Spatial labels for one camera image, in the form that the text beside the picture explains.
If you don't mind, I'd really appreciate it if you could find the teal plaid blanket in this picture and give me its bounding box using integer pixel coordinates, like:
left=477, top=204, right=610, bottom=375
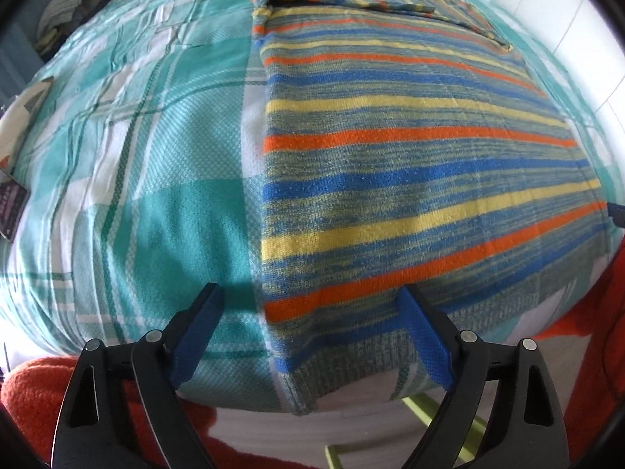
left=0, top=0, right=625, bottom=411

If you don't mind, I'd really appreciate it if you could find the checked cloth bundle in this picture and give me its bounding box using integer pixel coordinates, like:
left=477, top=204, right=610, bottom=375
left=38, top=0, right=105, bottom=35

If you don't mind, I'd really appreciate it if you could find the orange fluffy cloth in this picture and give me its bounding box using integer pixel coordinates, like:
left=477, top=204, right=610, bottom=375
left=0, top=234, right=625, bottom=469

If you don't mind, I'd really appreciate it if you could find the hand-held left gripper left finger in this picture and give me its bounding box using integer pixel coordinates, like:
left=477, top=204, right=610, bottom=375
left=51, top=282, right=225, bottom=469

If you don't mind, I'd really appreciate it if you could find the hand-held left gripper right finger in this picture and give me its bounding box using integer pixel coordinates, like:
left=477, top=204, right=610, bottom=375
left=398, top=284, right=571, bottom=469

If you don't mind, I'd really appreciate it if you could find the lime green frame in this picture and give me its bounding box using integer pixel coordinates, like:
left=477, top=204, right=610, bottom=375
left=325, top=393, right=489, bottom=469

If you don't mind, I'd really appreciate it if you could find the striped knit sweater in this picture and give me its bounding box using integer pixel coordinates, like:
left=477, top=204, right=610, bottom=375
left=237, top=0, right=617, bottom=416

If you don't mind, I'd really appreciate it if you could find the white patterned pillow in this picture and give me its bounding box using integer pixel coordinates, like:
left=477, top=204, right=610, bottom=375
left=0, top=78, right=54, bottom=177

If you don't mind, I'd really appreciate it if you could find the dark label card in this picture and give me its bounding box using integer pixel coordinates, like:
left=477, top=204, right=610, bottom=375
left=0, top=171, right=28, bottom=243

